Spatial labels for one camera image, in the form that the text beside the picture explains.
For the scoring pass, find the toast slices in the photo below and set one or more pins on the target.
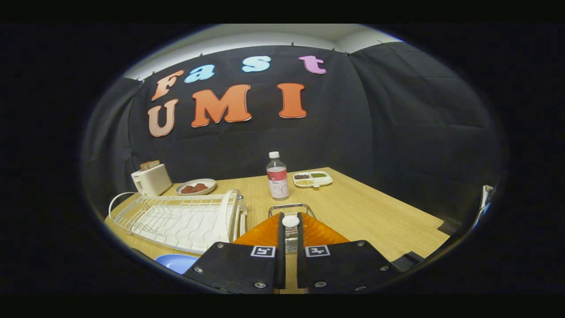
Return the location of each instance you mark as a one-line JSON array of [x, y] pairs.
[[150, 164]]

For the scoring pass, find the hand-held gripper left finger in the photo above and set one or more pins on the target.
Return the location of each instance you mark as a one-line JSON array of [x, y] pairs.
[[280, 256]]

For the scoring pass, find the red meat piece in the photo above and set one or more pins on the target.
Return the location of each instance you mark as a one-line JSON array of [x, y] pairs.
[[188, 190], [201, 187]]

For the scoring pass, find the white toaster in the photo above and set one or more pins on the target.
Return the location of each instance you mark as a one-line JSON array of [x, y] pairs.
[[152, 181]]

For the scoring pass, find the blue plate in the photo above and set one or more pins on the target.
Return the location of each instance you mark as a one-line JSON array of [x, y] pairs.
[[176, 263]]

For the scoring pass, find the clear bottle with red label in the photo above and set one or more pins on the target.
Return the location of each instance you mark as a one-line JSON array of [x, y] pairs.
[[277, 181]]

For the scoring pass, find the beige oval dish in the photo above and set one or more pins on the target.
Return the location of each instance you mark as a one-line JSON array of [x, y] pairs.
[[211, 183]]

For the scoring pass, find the black backdrop cloth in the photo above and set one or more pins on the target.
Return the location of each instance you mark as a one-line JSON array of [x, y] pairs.
[[397, 132]]

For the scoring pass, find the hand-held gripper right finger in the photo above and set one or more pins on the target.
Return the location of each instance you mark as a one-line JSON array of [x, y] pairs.
[[301, 256]]

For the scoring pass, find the white divided dish with beans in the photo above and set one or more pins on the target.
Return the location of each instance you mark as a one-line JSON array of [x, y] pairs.
[[326, 180]]

